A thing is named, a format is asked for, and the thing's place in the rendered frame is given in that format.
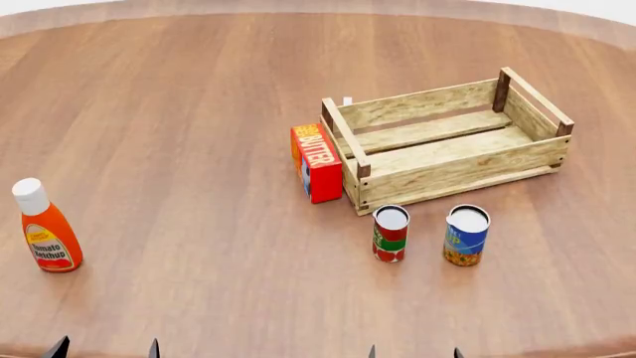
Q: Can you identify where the orange tomato ketchup bottle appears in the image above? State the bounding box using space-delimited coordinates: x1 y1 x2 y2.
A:
11 176 84 274

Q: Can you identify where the red tomato sauce can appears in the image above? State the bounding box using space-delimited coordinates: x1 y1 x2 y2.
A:
372 203 411 264

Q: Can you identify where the wooden slatted crate tray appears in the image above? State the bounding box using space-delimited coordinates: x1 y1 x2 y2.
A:
320 66 576 218

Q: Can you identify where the blue soup can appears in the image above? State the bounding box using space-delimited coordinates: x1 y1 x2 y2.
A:
442 203 492 269

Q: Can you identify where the red butter box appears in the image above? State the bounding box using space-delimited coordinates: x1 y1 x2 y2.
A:
290 122 345 205

